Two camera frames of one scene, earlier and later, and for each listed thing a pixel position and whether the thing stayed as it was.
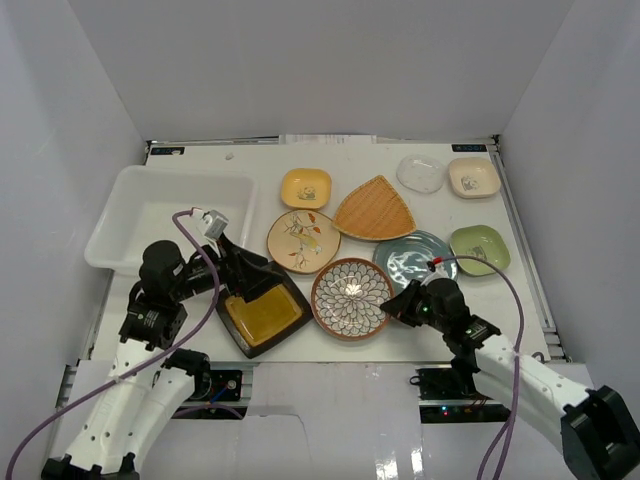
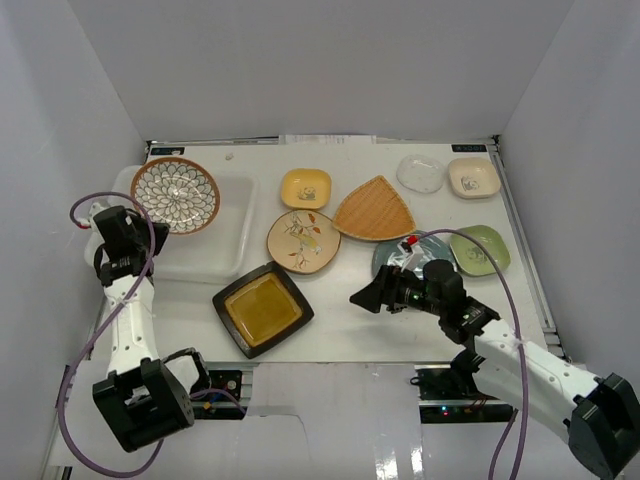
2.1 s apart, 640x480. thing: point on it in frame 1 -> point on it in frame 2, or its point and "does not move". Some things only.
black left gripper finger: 253,277 -> 160,233
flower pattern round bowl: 347,299 -> 176,191
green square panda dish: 480,241 does not move
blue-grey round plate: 407,254 does not move
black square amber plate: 261,320 does not move
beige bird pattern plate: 303,241 does not move
